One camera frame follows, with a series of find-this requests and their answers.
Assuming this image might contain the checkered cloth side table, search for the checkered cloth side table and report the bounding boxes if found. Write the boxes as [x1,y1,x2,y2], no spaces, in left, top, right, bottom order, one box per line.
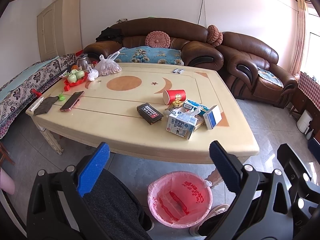
[291,72,319,134]

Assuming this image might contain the white milk carton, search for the white milk carton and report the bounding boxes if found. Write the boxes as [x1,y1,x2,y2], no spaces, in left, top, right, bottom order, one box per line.
[166,111,197,140]

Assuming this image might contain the pink round cushion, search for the pink round cushion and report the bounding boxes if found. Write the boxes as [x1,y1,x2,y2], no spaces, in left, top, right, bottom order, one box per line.
[145,31,171,48]
[207,25,223,47]

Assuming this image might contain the wooden stool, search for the wooden stool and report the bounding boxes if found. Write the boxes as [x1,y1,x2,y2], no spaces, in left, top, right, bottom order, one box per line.
[0,141,15,166]

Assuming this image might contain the red clip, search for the red clip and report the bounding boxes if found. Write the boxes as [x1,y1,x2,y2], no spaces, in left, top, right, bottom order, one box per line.
[30,89,42,98]

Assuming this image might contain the plastic bag of nuts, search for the plastic bag of nuts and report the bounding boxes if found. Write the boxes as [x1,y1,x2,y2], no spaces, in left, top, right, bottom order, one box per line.
[95,51,122,76]

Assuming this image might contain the blue white medicine box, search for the blue white medicine box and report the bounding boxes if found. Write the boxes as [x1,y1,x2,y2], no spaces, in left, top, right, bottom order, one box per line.
[183,99,209,112]

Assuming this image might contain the brown leather armchair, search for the brown leather armchair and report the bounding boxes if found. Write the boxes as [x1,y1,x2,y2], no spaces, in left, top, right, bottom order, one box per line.
[217,31,298,108]

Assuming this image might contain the gold foil wrapper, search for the gold foil wrapper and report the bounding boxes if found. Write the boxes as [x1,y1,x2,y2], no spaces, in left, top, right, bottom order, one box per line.
[167,100,183,112]

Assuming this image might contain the pink-lined trash bin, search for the pink-lined trash bin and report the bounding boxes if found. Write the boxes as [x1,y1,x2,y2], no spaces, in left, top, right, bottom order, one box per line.
[148,171,213,229]

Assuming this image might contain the white remote stick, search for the white remote stick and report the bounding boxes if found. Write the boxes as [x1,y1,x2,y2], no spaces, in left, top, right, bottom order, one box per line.
[28,96,44,112]

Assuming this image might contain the glass teapot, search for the glass teapot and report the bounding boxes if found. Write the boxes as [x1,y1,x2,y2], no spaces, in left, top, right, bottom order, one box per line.
[76,54,92,72]

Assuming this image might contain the brown leather sofa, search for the brown leather sofa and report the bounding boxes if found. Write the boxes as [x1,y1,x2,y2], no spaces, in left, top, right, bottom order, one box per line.
[84,17,223,71]

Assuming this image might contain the person's black trouser legs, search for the person's black trouser legs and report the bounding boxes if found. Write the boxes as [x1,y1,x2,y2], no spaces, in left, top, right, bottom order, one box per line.
[82,168,226,240]

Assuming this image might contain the red fruit tray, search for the red fruit tray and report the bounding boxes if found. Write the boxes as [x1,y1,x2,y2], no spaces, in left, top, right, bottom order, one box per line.
[63,69,88,92]

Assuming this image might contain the pink curtain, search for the pink curtain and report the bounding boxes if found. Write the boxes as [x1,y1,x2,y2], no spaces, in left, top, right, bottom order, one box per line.
[290,0,308,76]

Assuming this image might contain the grey cloth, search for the grey cloth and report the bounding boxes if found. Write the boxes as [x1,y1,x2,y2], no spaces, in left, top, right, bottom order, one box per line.
[33,96,59,116]

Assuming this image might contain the white blue small box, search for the white blue small box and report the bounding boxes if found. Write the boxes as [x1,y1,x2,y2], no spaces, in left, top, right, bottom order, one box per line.
[203,105,222,129]

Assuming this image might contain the red paper cup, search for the red paper cup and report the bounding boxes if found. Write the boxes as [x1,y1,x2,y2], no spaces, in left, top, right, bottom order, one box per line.
[163,89,186,105]

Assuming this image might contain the blue floral sofa cover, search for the blue floral sofa cover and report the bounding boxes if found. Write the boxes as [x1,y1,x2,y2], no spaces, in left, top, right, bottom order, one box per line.
[115,46,184,66]

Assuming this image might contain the small white plastic bag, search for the small white plastic bag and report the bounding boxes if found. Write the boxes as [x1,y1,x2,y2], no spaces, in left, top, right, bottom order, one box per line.
[87,68,99,82]

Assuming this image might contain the black rectangular box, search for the black rectangular box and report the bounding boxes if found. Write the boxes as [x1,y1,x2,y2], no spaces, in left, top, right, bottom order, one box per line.
[137,103,164,125]

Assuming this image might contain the purple gold snack box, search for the purple gold snack box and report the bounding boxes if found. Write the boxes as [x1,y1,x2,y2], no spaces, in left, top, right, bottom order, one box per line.
[194,115,205,131]

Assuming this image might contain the green small toy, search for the green small toy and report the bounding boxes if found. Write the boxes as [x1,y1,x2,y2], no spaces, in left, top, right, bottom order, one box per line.
[59,94,65,101]

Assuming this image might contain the cream wooden cabinet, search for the cream wooden cabinet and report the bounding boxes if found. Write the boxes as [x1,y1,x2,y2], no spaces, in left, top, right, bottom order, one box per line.
[37,0,82,61]

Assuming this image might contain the smartphone pink case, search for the smartphone pink case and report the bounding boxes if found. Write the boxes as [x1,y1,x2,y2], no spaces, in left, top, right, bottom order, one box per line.
[60,91,84,112]

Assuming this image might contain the black clothing on sofa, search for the black clothing on sofa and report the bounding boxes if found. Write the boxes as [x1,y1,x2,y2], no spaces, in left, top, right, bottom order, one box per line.
[95,27,124,43]

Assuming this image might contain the cream coffee table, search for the cream coffee table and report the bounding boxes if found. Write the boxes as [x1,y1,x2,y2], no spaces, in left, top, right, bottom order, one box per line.
[27,63,259,164]

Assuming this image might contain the patterned covered bench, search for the patterned covered bench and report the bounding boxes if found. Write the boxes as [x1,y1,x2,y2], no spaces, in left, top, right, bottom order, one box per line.
[1,54,76,137]

